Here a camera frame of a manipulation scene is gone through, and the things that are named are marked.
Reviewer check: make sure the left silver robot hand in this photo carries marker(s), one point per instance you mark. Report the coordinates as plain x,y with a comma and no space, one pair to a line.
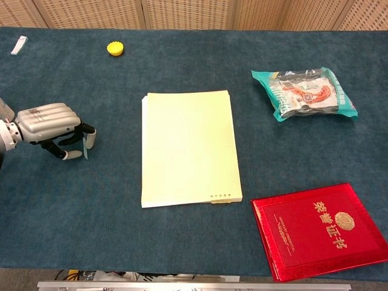
45,121

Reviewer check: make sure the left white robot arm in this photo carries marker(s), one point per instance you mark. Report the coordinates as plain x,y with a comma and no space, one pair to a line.
6,136

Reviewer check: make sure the white paper strip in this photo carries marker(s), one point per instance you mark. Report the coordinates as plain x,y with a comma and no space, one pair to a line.
18,45

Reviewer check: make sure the yellow bottle cap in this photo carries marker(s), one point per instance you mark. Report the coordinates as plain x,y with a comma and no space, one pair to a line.
115,48

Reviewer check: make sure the cream paper stack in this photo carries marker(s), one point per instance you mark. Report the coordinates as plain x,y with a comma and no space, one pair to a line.
188,148

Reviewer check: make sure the yellow tape strip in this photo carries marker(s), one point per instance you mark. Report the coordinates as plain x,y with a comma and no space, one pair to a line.
72,274

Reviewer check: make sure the woven folding screen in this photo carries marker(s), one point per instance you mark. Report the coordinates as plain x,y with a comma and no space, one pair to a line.
194,13

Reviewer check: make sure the small yellow tab strip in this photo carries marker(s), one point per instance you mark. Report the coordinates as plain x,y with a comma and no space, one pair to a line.
221,200

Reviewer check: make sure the teal snack bag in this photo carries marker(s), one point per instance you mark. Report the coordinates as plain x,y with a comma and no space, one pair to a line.
306,97

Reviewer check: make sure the red certificate folder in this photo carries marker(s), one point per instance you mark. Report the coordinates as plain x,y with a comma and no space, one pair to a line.
318,233

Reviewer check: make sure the aluminium rail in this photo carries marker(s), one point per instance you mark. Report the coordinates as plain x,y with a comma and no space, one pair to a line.
194,286

